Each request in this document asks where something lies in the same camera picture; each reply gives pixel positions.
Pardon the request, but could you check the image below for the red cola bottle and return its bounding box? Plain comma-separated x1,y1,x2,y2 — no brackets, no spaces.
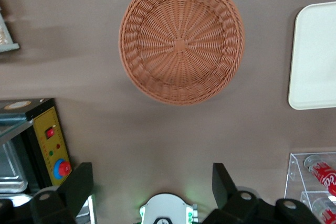
303,155,336,196
312,197,336,224

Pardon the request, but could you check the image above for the steel warmer pan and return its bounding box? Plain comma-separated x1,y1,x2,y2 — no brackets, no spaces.
0,140,28,195

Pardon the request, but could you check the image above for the round brown wicker basket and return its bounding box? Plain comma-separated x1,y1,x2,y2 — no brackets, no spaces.
118,0,246,106

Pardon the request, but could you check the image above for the clear bag of pastries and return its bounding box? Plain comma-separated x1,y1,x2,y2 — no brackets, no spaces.
0,22,13,46

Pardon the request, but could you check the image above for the grey wire rack tray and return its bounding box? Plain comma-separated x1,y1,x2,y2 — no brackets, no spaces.
0,11,20,53

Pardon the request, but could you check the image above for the black food warmer yellow panel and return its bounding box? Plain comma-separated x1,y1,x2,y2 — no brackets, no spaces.
0,98,73,224

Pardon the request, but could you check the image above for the cream rectangular tray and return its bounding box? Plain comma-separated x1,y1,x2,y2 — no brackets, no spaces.
288,1,336,111

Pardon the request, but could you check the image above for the clear acrylic bottle rack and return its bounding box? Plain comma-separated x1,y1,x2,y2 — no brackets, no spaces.
283,152,336,224

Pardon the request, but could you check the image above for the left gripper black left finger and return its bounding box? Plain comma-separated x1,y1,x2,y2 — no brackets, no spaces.
28,162,95,224

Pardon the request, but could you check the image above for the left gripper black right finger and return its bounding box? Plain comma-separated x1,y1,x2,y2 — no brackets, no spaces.
202,163,323,224

